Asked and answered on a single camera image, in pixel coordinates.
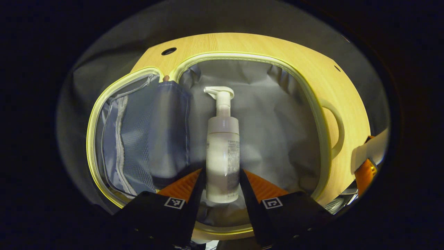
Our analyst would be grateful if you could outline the white pump bottle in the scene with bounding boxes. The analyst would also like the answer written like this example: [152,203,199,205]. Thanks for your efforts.
[204,86,240,203]

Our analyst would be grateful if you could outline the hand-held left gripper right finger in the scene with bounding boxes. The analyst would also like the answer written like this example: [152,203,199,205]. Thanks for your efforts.
[239,168,334,248]

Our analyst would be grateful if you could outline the pale yellow suitcase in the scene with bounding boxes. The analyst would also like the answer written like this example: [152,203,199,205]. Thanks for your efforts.
[86,52,345,241]

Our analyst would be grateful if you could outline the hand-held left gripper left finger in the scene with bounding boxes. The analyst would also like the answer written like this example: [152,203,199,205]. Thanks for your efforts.
[110,168,206,250]

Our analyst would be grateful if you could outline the white squeeze tube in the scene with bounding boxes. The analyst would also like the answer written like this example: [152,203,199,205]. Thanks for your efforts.
[350,128,390,174]

